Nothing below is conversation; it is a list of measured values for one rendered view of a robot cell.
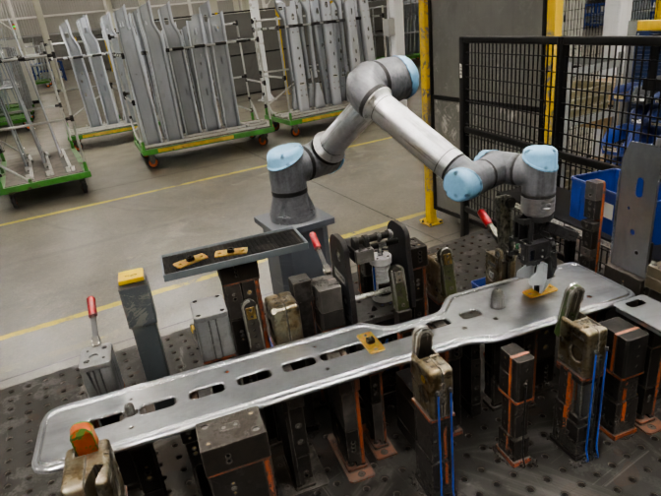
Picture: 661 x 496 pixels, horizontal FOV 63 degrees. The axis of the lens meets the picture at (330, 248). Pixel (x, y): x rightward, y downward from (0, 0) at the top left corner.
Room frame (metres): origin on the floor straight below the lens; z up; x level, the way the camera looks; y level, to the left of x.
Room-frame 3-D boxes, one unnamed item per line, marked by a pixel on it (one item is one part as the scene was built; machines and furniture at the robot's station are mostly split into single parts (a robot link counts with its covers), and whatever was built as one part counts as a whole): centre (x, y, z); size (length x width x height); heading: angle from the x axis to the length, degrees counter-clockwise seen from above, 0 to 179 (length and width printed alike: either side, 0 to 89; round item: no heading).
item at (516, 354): (0.97, -0.38, 0.84); 0.11 x 0.08 x 0.29; 17
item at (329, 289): (1.23, 0.02, 0.89); 0.13 x 0.11 x 0.38; 17
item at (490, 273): (1.35, -0.46, 0.88); 0.07 x 0.06 x 0.35; 17
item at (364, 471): (1.03, 0.01, 0.84); 0.17 x 0.06 x 0.29; 17
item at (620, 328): (1.03, -0.64, 0.84); 0.11 x 0.10 x 0.28; 17
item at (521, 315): (1.04, -0.05, 1.00); 1.38 x 0.22 x 0.02; 107
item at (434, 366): (0.90, -0.18, 0.87); 0.12 x 0.09 x 0.35; 17
